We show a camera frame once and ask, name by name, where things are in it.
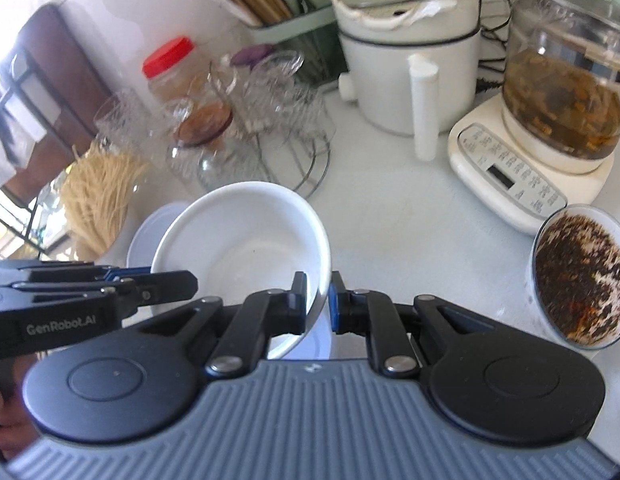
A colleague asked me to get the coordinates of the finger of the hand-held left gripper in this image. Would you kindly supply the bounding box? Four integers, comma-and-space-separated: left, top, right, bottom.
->
12, 270, 199, 307
0, 259, 158, 286

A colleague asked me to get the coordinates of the wire cup rack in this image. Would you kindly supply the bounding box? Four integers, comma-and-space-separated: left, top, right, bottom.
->
250, 125, 333, 199

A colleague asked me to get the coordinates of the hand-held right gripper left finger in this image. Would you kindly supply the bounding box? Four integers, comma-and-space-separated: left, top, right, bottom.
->
117, 271, 311, 379

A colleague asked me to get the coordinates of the white ceramic bowl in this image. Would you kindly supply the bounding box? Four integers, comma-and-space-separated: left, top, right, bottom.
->
150, 181, 333, 361

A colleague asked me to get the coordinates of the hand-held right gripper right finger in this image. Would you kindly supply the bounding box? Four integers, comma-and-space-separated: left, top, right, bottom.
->
328, 271, 498, 380

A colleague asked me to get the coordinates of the glass jar with brown lid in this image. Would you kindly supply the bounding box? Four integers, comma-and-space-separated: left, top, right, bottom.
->
165, 100, 235, 182

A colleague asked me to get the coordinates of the bundle of dried noodles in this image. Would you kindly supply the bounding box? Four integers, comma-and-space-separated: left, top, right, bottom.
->
60, 142, 150, 257

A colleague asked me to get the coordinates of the white electric cooking pot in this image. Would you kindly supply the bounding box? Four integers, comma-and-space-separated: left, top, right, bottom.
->
325, 0, 484, 162

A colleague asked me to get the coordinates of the glass kettle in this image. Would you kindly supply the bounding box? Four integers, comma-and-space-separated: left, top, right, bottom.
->
502, 0, 620, 162

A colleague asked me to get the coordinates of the cream kettle base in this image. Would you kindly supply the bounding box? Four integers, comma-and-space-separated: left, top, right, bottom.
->
447, 95, 620, 237

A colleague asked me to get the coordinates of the jar with purple lid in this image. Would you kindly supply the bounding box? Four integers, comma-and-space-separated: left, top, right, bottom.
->
230, 44, 277, 69

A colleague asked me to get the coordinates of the dark metal kitchen rack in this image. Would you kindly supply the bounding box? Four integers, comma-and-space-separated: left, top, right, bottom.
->
0, 50, 65, 252

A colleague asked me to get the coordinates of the set of clear glass cups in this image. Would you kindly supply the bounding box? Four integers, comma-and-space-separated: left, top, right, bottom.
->
94, 50, 339, 196

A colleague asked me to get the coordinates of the black power cable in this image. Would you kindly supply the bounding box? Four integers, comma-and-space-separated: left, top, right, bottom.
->
477, 12, 514, 92

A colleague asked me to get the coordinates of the plastic jar with red lid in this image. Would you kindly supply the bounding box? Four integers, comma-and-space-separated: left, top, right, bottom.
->
142, 36, 214, 107

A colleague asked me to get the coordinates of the person's left hand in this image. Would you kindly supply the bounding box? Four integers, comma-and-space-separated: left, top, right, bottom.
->
0, 382, 38, 462

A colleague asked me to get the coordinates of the translucent plastic bowl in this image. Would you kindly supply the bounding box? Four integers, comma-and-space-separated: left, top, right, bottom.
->
126, 202, 335, 361

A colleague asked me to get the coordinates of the glass jar of tea leaves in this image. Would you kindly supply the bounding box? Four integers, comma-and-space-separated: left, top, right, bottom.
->
527, 204, 620, 351

